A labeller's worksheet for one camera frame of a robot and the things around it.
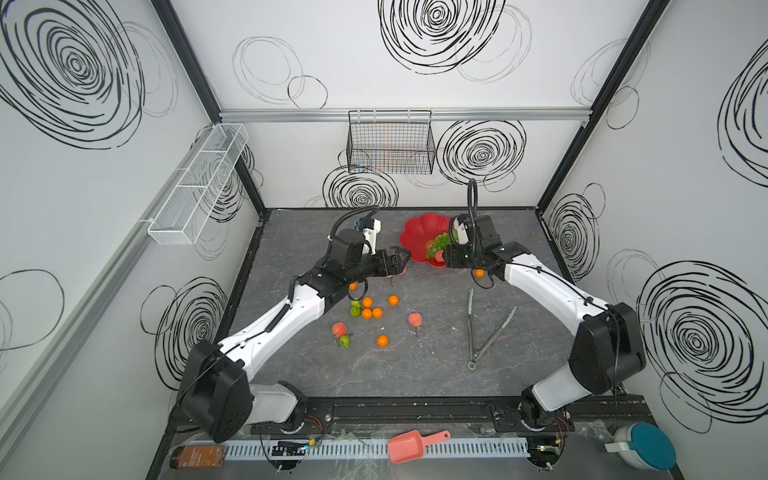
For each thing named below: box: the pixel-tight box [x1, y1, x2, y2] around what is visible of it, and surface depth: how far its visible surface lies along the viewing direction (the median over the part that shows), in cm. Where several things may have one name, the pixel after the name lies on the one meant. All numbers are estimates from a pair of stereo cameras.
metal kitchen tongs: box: [467, 288, 518, 371], surface depth 88 cm
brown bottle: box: [169, 445, 226, 469], surface depth 67 cm
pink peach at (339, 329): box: [332, 322, 347, 338], surface depth 88 cm
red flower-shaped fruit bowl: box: [400, 213, 451, 267], surface depth 113 cm
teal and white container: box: [605, 422, 677, 471], surface depth 66 cm
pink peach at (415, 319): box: [409, 312, 423, 327], surface depth 90 cm
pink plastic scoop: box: [388, 430, 451, 464], surface depth 71 cm
